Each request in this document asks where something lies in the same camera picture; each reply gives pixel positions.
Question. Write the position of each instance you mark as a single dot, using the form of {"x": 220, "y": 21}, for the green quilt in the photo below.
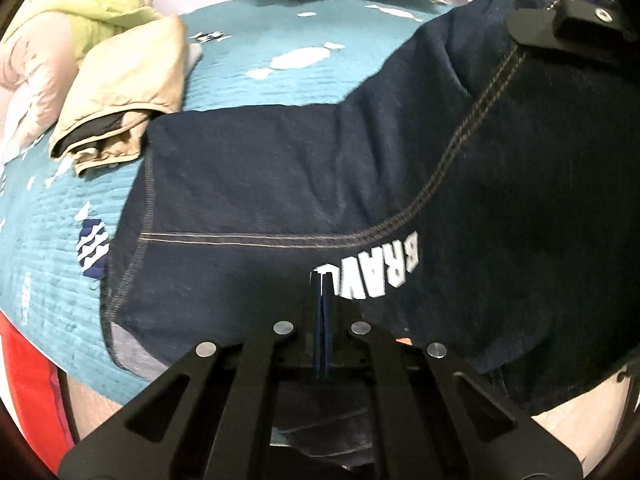
{"x": 91, "y": 21}

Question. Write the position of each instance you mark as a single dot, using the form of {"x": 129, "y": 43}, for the tan beige jacket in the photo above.
{"x": 123, "y": 83}

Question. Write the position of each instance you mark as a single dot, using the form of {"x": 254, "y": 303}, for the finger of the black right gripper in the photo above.
{"x": 572, "y": 26}

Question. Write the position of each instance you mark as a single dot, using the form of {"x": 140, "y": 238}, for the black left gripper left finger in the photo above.
{"x": 210, "y": 415}

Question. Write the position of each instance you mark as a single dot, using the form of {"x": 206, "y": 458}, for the teal patterned bed sheet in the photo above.
{"x": 290, "y": 52}

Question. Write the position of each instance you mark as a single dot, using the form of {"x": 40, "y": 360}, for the red fabric at edge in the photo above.
{"x": 36, "y": 397}

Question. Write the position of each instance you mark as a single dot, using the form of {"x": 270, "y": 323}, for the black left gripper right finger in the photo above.
{"x": 432, "y": 416}

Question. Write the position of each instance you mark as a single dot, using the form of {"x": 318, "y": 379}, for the pink pillow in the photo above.
{"x": 38, "y": 66}

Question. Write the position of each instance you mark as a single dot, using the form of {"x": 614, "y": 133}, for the dark navy denim garment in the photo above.
{"x": 473, "y": 191}

